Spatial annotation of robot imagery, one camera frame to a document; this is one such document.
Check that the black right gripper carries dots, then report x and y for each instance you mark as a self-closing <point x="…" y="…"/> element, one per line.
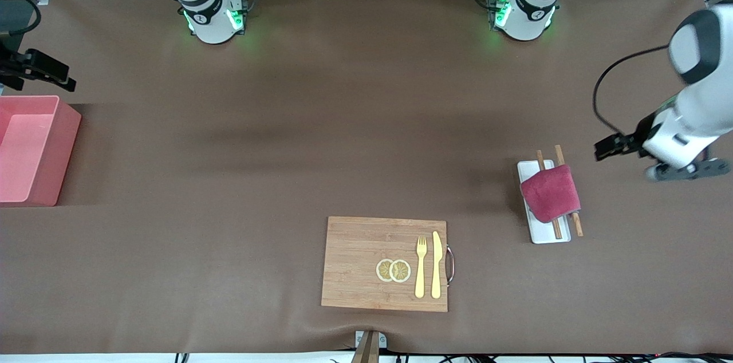
<point x="23" y="66"/>

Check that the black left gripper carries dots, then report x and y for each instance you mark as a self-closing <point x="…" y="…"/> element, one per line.
<point x="634" y="139"/>

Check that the red cloth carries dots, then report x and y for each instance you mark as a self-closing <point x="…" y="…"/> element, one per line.
<point x="550" y="194"/>

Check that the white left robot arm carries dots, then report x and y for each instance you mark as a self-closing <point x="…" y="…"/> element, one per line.
<point x="698" y="105"/>

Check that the pink plastic bin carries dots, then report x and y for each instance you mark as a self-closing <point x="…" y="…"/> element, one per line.
<point x="28" y="151"/>

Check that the white rectangular tray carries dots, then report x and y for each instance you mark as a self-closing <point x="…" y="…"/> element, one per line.
<point x="544" y="232"/>

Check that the yellow plastic knife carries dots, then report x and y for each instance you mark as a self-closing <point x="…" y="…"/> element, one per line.
<point x="436" y="260"/>

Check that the yellow plastic fork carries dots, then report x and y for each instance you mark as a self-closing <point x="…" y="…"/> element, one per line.
<point x="420" y="277"/>

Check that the toy lemon slice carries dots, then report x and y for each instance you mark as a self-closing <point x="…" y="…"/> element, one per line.
<point x="401" y="271"/>
<point x="382" y="270"/>

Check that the bamboo cutting board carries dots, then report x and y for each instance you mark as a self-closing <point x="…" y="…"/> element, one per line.
<point x="366" y="265"/>

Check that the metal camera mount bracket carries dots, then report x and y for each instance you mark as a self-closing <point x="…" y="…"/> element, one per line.
<point x="368" y="346"/>

